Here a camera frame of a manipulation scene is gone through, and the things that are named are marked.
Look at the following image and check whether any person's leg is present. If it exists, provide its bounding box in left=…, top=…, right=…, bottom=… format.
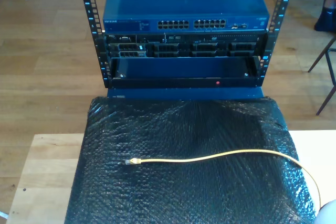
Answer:
left=313, top=0, right=336, bottom=33

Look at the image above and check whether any black bubble wrap mat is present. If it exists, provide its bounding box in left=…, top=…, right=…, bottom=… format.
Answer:
left=64, top=95, right=320, bottom=224

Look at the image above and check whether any black metal chair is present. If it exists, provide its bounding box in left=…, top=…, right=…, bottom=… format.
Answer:
left=307, top=34, right=336, bottom=116

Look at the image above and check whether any blue network switch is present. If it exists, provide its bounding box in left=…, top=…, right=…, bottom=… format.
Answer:
left=102, top=0, right=270, bottom=35

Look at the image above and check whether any dark rack base plate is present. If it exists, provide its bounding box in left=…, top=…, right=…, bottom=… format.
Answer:
left=107, top=87, right=265, bottom=101

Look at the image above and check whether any yellow network cable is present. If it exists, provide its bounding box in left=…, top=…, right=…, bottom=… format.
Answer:
left=124, top=149, right=322, bottom=217

